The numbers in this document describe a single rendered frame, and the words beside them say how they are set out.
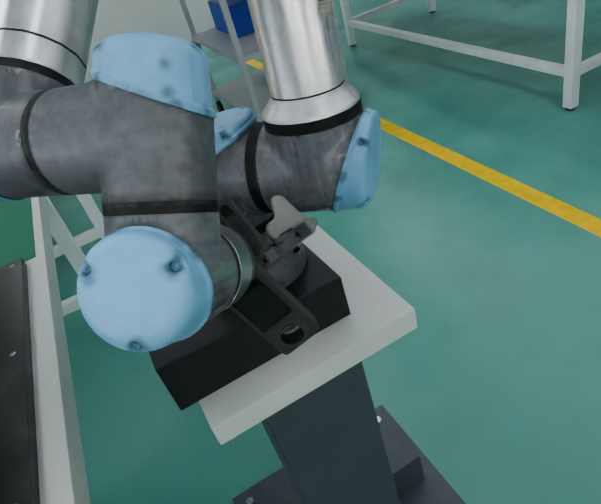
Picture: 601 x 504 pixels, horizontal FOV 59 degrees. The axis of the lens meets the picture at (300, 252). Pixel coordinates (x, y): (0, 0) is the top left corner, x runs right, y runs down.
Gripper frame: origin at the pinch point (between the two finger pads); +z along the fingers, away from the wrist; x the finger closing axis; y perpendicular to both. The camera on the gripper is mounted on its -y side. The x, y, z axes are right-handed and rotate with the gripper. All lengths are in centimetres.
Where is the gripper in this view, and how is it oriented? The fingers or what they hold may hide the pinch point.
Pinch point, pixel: (270, 261)
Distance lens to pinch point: 65.1
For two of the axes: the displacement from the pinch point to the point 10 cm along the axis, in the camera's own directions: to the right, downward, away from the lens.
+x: -7.8, 6.0, 1.6
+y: -6.1, -7.9, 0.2
